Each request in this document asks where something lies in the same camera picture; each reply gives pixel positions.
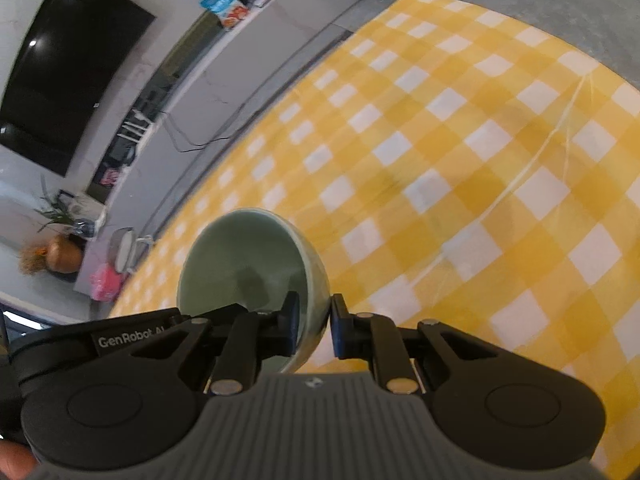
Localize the pink plastic box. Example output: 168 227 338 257
89 265 123 302

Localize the blue snack bag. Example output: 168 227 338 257
200 0 251 28

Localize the yellow checked mat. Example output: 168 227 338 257
107 0 640 480

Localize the white router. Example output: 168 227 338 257
119 107 153 148

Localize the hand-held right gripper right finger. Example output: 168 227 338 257
331 294 501 395

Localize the black television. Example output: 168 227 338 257
0 0 157 177

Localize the black cable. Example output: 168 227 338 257
165 105 261 153

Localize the blue vase with plant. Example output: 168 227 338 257
36 175 96 238

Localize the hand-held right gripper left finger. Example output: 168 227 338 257
131 292 301 396

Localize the green ceramic bowl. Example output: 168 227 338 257
176 208 331 375

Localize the gold vase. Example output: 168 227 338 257
45 234 83 274

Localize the grey television cabinet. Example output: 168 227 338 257
74 0 376 295

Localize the person's left hand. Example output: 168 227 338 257
0 441 37 480

